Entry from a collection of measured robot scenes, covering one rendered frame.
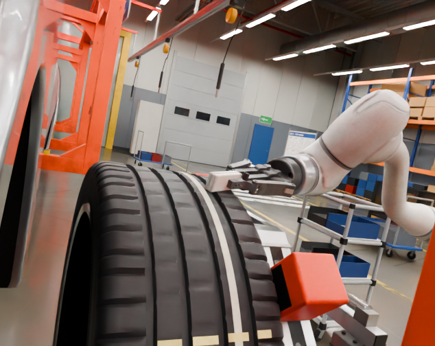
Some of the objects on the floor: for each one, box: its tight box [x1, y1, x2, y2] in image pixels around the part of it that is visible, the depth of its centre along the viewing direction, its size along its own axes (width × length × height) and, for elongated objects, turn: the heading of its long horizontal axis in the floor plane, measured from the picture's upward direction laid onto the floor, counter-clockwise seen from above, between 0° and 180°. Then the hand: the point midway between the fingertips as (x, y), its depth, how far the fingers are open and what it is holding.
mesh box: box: [367, 180, 435, 224], centre depth 847 cm, size 128×89×97 cm
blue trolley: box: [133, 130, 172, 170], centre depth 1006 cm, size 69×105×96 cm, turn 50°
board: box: [283, 128, 319, 198], centre depth 1081 cm, size 150×50×195 cm, turn 140°
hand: (224, 180), depth 59 cm, fingers closed
